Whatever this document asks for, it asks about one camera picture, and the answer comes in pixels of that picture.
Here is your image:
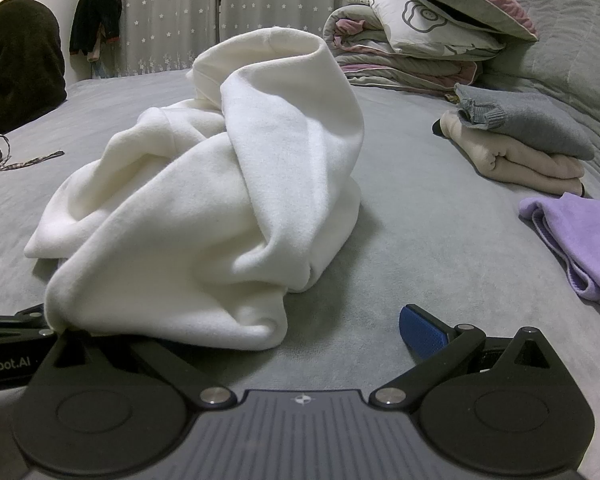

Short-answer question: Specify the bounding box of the grey bed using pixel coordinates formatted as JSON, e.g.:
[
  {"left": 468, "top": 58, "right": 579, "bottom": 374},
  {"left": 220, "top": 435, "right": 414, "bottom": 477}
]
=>
[{"left": 0, "top": 67, "right": 600, "bottom": 411}]

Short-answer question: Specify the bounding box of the folded grey sweater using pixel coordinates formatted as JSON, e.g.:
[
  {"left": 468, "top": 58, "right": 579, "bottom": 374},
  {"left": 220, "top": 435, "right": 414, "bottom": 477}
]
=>
[{"left": 454, "top": 82, "right": 596, "bottom": 161}]

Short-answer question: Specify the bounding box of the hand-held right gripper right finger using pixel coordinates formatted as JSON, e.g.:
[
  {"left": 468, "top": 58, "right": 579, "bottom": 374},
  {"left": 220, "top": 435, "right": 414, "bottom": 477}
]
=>
[{"left": 369, "top": 304, "right": 558, "bottom": 408}]

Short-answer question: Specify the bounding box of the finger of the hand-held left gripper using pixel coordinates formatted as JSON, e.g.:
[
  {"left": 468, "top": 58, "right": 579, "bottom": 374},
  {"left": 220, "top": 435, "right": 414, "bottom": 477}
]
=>
[{"left": 0, "top": 304, "right": 48, "bottom": 337}]

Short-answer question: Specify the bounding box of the white flower-print pillow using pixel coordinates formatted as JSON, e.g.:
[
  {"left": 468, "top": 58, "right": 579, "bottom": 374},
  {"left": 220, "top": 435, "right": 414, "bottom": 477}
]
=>
[{"left": 367, "top": 0, "right": 506, "bottom": 61}]

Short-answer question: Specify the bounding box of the folded grey pink quilt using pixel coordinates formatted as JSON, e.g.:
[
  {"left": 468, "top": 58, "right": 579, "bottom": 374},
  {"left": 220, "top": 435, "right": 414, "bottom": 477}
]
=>
[{"left": 324, "top": 0, "right": 481, "bottom": 93}]

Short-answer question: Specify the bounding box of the white printed sweatshirt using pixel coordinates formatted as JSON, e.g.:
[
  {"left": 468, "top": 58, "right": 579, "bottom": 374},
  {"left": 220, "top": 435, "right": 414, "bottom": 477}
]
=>
[{"left": 24, "top": 27, "right": 363, "bottom": 351}]

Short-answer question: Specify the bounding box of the grey quilted blanket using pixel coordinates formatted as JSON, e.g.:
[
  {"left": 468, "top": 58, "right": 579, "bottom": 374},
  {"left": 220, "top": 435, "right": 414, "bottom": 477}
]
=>
[{"left": 472, "top": 0, "right": 600, "bottom": 196}]

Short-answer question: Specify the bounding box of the dark hanging jacket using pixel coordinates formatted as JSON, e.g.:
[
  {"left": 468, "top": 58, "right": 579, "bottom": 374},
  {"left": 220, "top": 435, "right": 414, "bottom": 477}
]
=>
[{"left": 69, "top": 0, "right": 123, "bottom": 63}]

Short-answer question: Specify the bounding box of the folded purple garment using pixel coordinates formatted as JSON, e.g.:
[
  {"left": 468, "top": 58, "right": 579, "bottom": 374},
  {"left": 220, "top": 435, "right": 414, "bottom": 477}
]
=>
[{"left": 519, "top": 192, "right": 600, "bottom": 311}]

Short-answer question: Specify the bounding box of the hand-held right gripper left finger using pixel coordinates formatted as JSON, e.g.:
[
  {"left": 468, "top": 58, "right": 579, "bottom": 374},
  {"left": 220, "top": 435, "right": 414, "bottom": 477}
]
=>
[{"left": 32, "top": 329, "right": 236, "bottom": 408}]

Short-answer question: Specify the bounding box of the folded beige garment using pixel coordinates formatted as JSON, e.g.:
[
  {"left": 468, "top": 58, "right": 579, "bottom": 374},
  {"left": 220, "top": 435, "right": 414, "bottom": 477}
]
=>
[{"left": 440, "top": 110, "right": 586, "bottom": 196}]

